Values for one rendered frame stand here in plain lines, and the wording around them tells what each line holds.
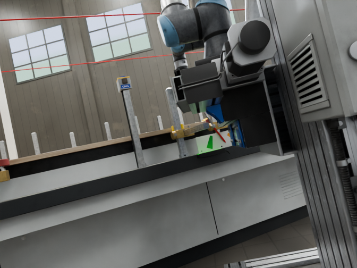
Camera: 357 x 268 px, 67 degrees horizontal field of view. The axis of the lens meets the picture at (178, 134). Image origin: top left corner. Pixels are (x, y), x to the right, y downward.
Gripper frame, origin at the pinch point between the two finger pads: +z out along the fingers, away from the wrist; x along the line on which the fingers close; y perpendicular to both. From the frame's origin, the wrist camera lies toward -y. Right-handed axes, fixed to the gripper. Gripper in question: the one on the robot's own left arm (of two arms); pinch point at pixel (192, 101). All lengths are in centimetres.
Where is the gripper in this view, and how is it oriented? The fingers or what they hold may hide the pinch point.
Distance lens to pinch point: 159.0
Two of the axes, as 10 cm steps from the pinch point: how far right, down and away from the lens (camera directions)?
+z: 2.2, 9.7, -0.4
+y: -7.5, 1.4, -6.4
